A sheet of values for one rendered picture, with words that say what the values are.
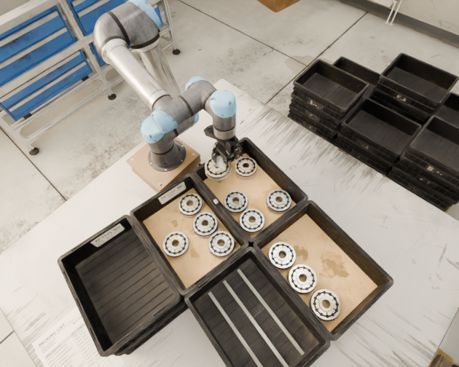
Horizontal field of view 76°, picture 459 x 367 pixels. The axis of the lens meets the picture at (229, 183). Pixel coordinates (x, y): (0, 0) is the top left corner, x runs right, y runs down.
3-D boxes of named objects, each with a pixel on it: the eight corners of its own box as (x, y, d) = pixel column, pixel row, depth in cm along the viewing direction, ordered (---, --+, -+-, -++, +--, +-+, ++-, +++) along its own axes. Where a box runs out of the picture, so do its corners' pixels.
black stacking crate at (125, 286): (72, 266, 118) (57, 259, 108) (137, 223, 126) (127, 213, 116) (116, 357, 102) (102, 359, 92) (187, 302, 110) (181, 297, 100)
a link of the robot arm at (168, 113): (71, 20, 94) (161, 123, 83) (100, 5, 97) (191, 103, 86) (86, 48, 105) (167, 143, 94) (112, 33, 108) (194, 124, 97)
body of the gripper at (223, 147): (226, 167, 105) (224, 147, 95) (212, 152, 109) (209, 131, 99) (242, 156, 108) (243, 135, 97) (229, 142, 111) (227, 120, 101)
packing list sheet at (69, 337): (28, 348, 115) (27, 348, 114) (77, 301, 122) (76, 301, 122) (73, 420, 103) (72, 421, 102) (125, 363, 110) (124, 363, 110)
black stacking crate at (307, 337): (189, 302, 110) (183, 298, 100) (250, 253, 117) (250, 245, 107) (257, 408, 93) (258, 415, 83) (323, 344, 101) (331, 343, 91)
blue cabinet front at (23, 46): (14, 121, 226) (-49, 58, 178) (92, 70, 250) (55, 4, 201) (17, 122, 225) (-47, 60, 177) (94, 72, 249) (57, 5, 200)
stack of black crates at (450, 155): (377, 183, 204) (409, 145, 164) (398, 156, 214) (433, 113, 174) (435, 219, 189) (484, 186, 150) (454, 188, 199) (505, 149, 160)
